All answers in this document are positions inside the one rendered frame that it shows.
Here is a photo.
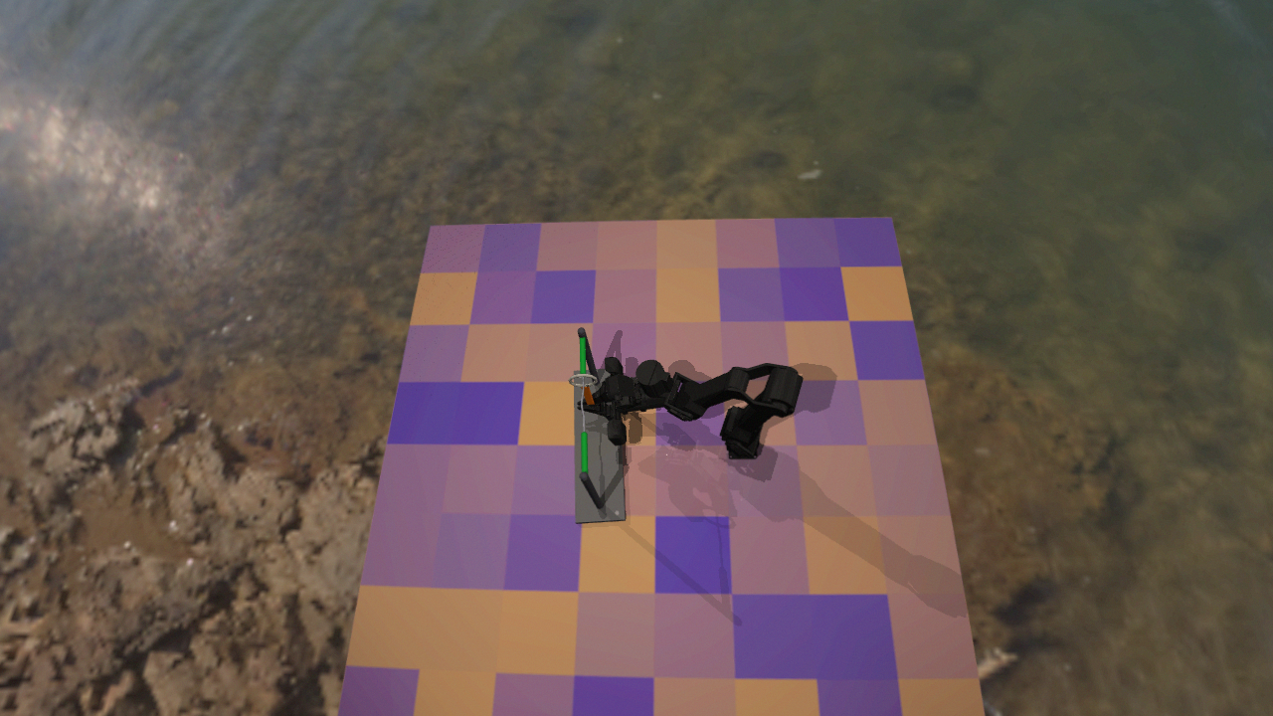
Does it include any orange handle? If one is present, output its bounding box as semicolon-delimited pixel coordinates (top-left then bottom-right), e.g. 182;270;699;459
569;375;598;405

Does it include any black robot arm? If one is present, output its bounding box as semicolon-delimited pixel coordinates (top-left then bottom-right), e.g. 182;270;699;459
606;361;803;459

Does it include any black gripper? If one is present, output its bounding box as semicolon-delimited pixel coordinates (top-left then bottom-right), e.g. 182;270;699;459
583;357;648;446

